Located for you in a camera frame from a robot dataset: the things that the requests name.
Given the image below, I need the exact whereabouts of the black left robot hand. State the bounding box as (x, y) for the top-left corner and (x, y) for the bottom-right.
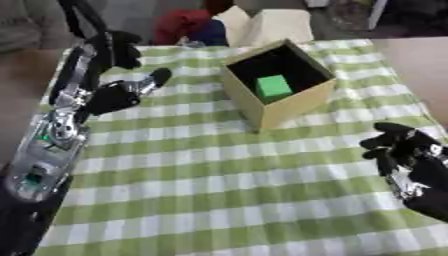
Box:
(47, 30), (175, 125)

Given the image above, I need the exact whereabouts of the green cube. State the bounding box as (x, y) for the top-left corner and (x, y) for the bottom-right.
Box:
(255, 74), (294, 102)

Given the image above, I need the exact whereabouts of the white pole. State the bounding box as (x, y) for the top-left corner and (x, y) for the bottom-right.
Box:
(365, 0), (391, 31)

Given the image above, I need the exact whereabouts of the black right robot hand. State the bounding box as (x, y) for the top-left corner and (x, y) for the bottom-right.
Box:
(358, 121), (448, 223)

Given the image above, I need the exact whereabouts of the tan cardboard box black inside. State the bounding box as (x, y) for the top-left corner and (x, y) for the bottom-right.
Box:
(218, 38), (340, 132)

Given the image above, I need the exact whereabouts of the dark blue bag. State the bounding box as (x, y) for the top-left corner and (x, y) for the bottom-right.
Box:
(187, 19), (230, 47)

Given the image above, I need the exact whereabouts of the red bag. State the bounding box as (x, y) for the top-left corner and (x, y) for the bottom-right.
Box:
(150, 8), (216, 46)

